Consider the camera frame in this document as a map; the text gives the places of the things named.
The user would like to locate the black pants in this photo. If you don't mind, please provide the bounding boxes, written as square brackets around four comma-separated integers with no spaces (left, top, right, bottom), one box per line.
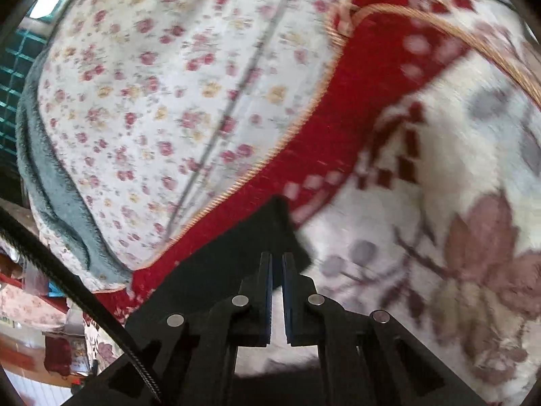
[126,197,312,339]

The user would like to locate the green grilled window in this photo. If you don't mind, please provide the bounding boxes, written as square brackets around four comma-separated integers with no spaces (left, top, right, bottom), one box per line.
[0,28,48,166]

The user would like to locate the white floral bed sheet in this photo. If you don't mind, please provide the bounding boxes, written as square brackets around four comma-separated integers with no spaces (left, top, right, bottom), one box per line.
[31,0,382,294]

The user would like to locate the red white floral blanket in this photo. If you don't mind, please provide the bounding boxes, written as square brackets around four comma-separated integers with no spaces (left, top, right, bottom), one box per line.
[101,0,540,405]

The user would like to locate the teal fleece garment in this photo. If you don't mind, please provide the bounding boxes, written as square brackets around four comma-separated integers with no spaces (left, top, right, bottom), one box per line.
[16,49,133,291]

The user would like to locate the black cable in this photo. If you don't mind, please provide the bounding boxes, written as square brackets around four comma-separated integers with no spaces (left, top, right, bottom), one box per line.
[0,204,164,403]

